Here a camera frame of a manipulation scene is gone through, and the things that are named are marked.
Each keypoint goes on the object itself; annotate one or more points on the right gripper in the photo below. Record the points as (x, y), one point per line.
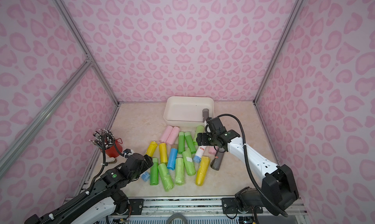
(203, 139)

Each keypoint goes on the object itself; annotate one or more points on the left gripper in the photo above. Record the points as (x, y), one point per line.
(146, 162)

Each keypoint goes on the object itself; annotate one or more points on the pink roll with white label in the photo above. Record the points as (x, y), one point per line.
(212, 150)

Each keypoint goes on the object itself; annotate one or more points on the bright green roll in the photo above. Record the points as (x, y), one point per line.
(154, 173)

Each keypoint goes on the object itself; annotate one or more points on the grey trash bag roll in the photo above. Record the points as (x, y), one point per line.
(205, 114)
(216, 163)

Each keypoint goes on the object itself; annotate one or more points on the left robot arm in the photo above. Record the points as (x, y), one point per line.
(103, 198)

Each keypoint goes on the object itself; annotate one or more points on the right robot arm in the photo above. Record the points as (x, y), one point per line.
(274, 186)

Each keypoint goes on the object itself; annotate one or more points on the light green roll near box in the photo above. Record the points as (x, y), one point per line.
(199, 129)

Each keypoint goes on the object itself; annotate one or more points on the green trash bag roll right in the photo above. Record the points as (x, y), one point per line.
(190, 143)

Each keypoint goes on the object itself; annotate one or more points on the green trash bag roll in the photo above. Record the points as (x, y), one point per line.
(181, 142)
(190, 143)

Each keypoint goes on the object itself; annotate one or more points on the green trash bag roll left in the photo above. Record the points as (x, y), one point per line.
(181, 142)

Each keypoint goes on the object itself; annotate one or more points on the yellow trash bag roll outer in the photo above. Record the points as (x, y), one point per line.
(151, 148)

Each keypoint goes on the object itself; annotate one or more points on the yellow trash bag roll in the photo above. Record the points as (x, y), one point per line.
(151, 148)
(163, 153)

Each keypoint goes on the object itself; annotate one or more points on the white roll with blue end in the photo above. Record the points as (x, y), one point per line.
(199, 153)

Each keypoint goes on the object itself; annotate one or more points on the light green crumpled roll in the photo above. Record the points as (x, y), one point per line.
(188, 162)

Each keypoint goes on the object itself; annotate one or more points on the pink trash bag roll right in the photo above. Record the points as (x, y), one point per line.
(173, 136)

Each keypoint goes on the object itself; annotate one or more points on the pink trash bag roll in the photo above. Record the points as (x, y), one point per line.
(166, 134)
(173, 136)

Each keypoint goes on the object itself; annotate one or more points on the yellow trash bag roll inner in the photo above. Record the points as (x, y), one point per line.
(163, 153)

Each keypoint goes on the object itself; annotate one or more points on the green crumpled roll front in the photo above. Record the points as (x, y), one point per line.
(166, 178)

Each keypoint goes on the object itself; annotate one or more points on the large yellow roll front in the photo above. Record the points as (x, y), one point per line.
(202, 171)

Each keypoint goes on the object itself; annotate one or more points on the blue trash bag roll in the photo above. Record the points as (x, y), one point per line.
(172, 157)

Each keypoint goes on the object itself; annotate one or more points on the white plastic storage box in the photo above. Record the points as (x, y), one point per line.
(187, 111)

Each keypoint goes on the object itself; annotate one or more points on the pink trash bag roll left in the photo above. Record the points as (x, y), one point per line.
(166, 134)

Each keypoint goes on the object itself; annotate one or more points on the light green roll front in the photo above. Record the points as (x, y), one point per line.
(179, 171)

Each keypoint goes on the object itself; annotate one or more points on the red pen holder cup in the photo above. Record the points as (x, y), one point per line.
(112, 152)

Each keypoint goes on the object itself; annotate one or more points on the bundle of pens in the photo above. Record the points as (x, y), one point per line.
(103, 139)

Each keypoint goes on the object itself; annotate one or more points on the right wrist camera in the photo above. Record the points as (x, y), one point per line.
(215, 126)

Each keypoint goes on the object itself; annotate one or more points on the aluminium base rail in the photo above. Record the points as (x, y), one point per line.
(191, 210)

